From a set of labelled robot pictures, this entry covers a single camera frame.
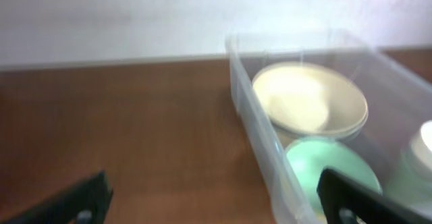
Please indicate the mint green plastic cup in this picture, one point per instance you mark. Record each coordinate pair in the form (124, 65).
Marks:
(410, 182)

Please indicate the clear plastic storage bin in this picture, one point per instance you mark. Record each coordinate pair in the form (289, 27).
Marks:
(399, 103)

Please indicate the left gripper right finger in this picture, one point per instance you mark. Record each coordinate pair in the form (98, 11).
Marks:
(344, 200)

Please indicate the cream plate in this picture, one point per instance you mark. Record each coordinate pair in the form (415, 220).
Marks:
(309, 99)

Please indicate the mint green small bowl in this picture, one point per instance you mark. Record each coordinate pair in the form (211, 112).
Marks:
(308, 158)

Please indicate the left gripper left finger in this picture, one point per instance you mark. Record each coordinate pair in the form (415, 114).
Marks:
(86, 201)

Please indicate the cream plastic cup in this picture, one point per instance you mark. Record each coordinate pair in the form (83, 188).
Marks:
(420, 145)

